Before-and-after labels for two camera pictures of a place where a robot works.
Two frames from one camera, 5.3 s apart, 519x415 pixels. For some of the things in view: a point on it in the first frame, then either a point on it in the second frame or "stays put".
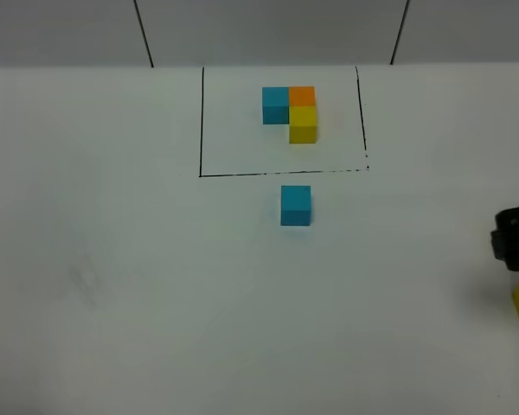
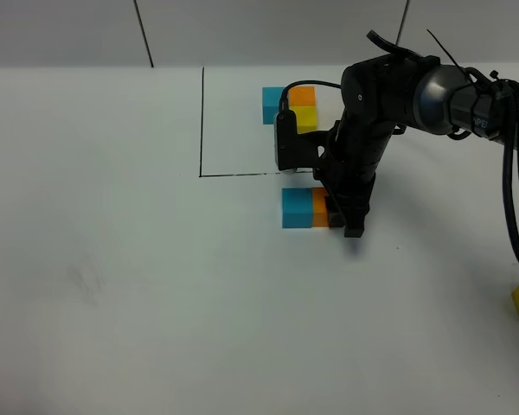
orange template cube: [302, 96] stays put
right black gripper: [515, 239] to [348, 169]
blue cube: [295, 205] stays put
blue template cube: [275, 102] stays put
